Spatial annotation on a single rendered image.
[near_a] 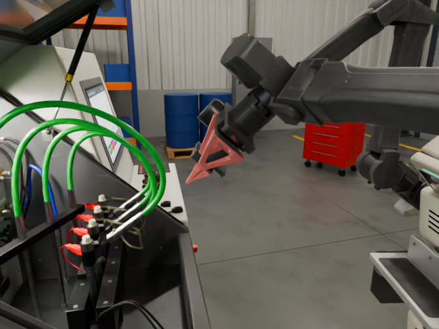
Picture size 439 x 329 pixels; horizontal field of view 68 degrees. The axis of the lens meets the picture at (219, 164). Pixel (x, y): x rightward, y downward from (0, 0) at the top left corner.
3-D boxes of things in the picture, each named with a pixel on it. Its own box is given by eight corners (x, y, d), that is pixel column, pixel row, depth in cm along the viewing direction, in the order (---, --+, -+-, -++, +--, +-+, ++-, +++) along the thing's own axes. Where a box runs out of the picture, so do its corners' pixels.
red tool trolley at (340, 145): (301, 166, 501) (305, 110, 476) (317, 161, 530) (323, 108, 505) (343, 178, 450) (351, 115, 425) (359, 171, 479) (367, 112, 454)
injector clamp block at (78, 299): (119, 358, 78) (113, 304, 73) (74, 365, 76) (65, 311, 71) (129, 272, 109) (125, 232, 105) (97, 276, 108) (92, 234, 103)
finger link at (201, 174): (175, 166, 90) (198, 142, 87) (195, 183, 92) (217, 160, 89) (170, 175, 84) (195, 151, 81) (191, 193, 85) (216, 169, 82)
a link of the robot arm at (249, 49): (302, 127, 44) (338, 76, 45) (245, 71, 39) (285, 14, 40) (258, 119, 55) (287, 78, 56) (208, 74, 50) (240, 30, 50)
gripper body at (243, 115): (218, 132, 50) (253, 98, 47) (219, 108, 59) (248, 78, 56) (247, 157, 52) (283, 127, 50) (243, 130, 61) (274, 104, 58)
